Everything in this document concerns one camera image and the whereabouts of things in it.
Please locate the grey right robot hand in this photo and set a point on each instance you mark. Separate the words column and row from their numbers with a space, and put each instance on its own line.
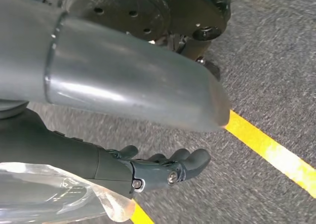
column 111, row 75

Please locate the clear plastic film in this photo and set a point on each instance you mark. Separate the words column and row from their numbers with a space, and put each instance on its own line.
column 49, row 196

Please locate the yellow floor tape square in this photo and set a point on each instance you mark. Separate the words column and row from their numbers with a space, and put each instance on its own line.
column 271, row 150

